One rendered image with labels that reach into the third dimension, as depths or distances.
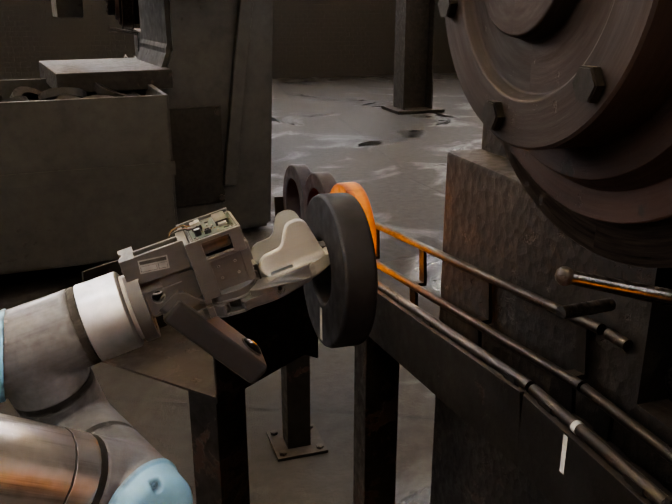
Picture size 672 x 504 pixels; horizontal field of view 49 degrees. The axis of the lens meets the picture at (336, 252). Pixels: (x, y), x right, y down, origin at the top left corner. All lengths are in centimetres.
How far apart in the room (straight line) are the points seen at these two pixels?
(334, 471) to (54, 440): 131
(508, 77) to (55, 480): 46
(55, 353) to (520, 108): 44
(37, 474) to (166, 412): 156
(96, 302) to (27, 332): 6
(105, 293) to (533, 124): 39
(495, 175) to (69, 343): 57
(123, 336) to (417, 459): 132
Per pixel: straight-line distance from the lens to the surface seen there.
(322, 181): 146
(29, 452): 60
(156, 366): 108
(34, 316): 70
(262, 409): 212
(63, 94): 313
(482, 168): 102
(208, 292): 69
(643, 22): 48
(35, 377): 71
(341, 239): 68
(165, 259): 69
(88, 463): 62
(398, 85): 763
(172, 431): 206
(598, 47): 51
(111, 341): 69
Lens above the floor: 108
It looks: 19 degrees down
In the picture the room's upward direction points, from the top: straight up
